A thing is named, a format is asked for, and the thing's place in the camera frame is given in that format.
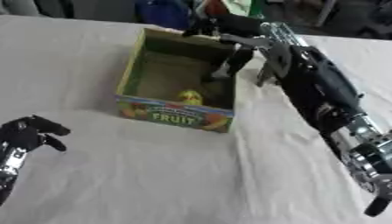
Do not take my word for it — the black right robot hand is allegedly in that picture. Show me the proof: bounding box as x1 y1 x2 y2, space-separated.
180 13 273 84

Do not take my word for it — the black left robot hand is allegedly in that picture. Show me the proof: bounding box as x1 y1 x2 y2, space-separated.
0 115 73 207

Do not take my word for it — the green and white box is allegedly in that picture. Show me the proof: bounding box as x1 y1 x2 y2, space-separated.
219 0 269 18

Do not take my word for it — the cardboard box with fruit print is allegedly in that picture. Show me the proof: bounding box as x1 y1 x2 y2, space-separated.
115 27 239 135

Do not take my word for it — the blue bag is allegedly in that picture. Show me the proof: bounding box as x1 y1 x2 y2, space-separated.
133 0 193 31

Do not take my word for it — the yellow-green toy fruit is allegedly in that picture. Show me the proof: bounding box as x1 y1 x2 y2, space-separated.
176 89 206 107

